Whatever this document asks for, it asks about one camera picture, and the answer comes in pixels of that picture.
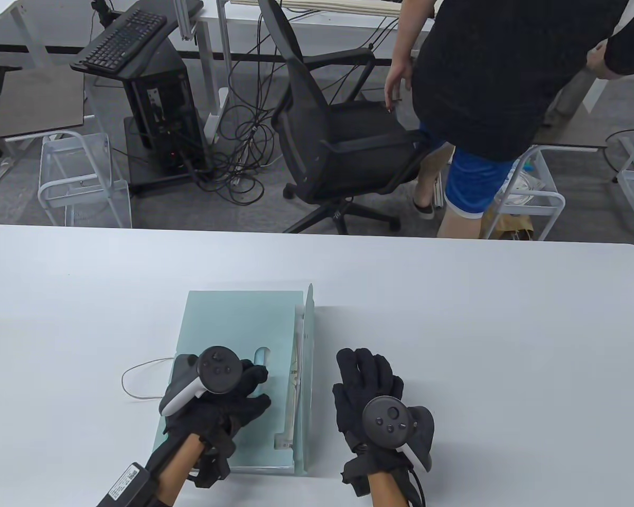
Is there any coiled white cable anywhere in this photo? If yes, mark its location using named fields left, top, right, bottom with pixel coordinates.
left=502, top=168, right=547, bottom=206

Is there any person's left forearm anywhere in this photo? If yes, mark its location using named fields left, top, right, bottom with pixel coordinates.
left=156, top=433, right=207, bottom=507

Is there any dark brown board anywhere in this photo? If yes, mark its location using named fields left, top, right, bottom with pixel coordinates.
left=528, top=114, right=609, bottom=151
left=0, top=66, right=85, bottom=139

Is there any black keyboard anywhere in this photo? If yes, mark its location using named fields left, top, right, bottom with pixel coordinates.
left=70, top=10, right=168, bottom=73

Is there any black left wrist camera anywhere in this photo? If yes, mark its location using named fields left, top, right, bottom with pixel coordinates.
left=189, top=449, right=232, bottom=489

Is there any person's left hand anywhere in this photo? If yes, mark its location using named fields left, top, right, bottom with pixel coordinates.
left=158, top=359, right=273, bottom=468

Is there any black computer stand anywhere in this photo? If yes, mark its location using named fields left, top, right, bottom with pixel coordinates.
left=70, top=37, right=215, bottom=199

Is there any brown paper bag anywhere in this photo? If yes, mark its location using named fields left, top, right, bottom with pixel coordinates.
left=481, top=211, right=535, bottom=241

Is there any person's right hand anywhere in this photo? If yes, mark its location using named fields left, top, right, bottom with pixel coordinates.
left=332, top=348, right=435, bottom=497

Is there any black computer tower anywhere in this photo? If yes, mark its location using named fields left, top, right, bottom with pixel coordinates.
left=117, top=40, right=209, bottom=177

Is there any white desk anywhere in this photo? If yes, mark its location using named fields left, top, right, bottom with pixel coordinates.
left=195, top=0, right=436, bottom=114
left=0, top=0, right=48, bottom=69

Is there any light green accordion folder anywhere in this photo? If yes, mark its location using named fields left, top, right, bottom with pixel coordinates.
left=122, top=284, right=315, bottom=476

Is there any white power strip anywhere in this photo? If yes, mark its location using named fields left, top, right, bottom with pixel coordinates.
left=205, top=87, right=229, bottom=143

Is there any tangle of black cables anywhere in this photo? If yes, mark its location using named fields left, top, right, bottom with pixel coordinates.
left=190, top=16, right=296, bottom=206

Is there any person's right forearm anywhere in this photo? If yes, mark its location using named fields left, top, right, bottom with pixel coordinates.
left=367, top=470, right=408, bottom=507

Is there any black office chair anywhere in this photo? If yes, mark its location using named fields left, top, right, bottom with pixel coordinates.
left=258, top=0, right=433, bottom=234

